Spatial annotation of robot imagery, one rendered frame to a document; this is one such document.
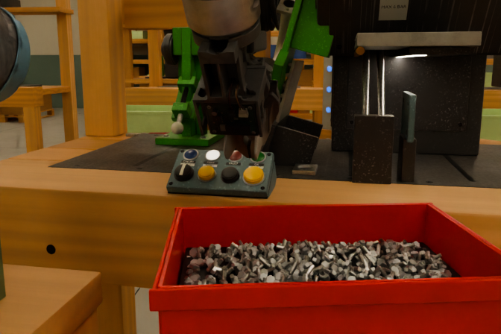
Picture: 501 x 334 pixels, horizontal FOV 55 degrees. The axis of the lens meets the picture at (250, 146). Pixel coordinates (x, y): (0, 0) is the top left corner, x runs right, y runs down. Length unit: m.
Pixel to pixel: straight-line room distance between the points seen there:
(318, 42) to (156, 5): 0.68
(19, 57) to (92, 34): 0.82
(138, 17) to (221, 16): 1.01
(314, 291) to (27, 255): 0.56
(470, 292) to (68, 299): 0.38
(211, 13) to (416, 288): 0.29
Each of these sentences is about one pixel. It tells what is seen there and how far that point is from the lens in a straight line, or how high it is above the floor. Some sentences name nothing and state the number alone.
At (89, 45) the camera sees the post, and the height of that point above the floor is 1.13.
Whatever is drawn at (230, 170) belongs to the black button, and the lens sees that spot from 0.68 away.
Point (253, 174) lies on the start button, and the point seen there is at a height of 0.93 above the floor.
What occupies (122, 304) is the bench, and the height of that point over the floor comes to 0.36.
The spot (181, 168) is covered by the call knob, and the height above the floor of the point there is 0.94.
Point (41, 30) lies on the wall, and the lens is 12.50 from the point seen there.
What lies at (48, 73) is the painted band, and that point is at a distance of 12.43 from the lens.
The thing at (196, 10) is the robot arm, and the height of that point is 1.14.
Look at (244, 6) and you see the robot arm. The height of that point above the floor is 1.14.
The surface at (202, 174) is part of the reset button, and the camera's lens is 0.69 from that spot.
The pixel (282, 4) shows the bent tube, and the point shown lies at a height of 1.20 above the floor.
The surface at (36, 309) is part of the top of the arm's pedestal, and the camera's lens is 0.54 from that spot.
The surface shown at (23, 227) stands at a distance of 0.84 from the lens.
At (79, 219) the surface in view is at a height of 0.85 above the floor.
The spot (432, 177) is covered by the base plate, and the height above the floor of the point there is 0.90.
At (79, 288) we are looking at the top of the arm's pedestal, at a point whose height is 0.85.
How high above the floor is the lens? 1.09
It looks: 10 degrees down
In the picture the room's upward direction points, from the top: straight up
